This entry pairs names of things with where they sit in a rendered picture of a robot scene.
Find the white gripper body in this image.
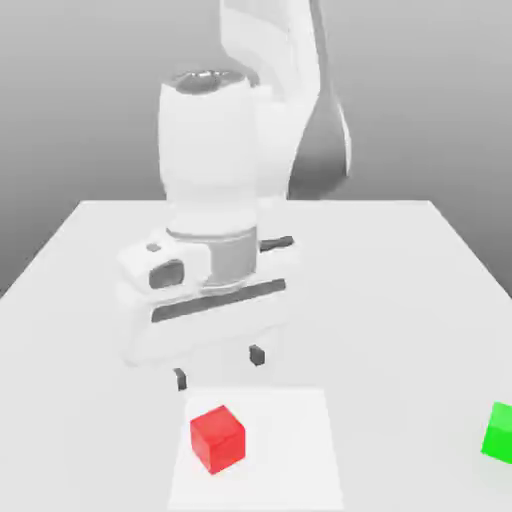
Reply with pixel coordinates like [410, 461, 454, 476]
[118, 255, 302, 368]

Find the small red cube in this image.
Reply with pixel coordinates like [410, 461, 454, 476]
[189, 404, 247, 476]

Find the small green cube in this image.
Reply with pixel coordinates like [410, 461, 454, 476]
[480, 401, 512, 466]

